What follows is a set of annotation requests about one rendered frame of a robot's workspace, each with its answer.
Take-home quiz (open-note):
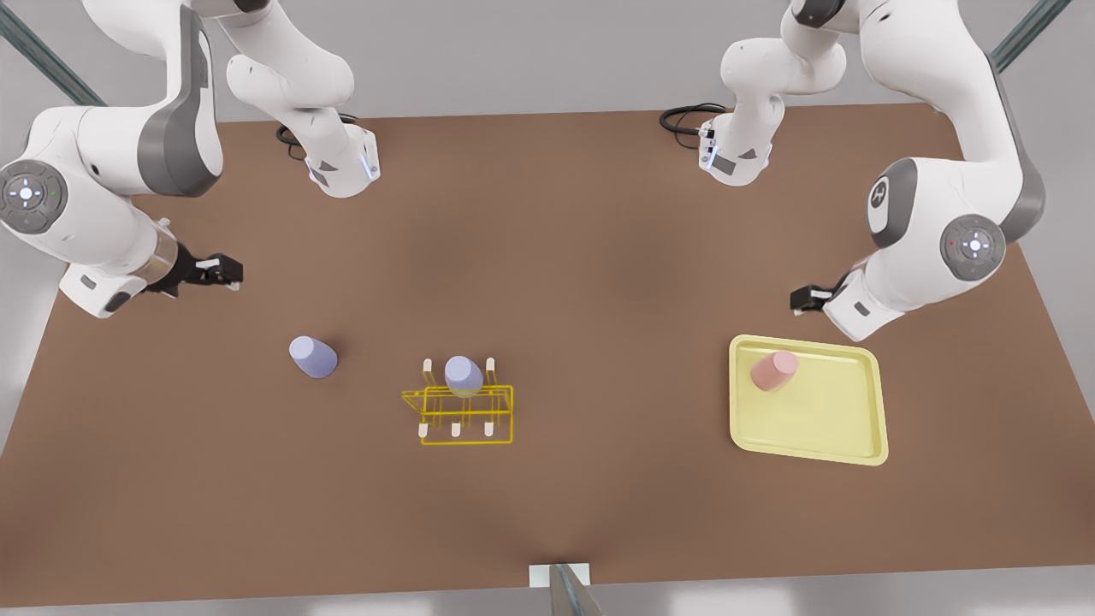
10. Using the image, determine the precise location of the pink cup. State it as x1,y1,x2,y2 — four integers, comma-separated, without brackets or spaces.
750,350,800,394

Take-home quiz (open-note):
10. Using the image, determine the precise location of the yellow tray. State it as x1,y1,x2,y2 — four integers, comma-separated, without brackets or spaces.
728,334,890,467

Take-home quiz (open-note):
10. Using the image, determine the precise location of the lavender cup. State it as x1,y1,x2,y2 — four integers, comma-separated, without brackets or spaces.
288,335,339,380
444,355,485,398

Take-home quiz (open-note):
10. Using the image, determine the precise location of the black cable loop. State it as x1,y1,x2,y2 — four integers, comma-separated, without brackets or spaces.
659,103,730,151
275,113,360,162

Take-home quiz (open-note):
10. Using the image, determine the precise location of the silver frame post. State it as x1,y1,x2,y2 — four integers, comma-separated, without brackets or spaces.
988,0,1073,74
529,562,604,616
0,4,107,109

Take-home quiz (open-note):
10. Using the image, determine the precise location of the yellow wire cup rack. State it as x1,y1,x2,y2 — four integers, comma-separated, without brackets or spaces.
401,357,515,447

